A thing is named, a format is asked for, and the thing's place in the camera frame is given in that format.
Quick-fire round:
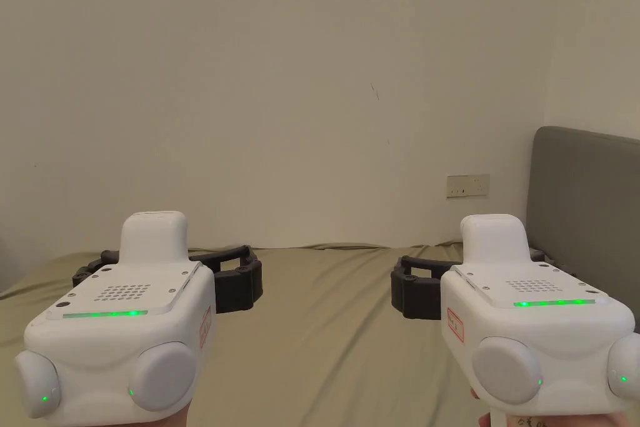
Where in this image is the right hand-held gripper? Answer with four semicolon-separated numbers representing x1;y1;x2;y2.
390;213;640;427

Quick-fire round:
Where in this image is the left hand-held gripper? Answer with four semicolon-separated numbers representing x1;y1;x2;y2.
13;209;265;421

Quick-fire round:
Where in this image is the person's left hand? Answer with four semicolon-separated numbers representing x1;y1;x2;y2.
144;403;191;427

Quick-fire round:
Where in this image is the person's right hand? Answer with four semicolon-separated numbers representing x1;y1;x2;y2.
469;386;640;427

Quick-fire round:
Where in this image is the grey padded headboard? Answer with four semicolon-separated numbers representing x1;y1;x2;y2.
524;126;640;334

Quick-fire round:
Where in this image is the bed with beige sheet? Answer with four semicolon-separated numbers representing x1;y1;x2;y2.
0;241;558;427

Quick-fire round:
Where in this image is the beige wall socket plate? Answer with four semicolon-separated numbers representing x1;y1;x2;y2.
446;174;491;199

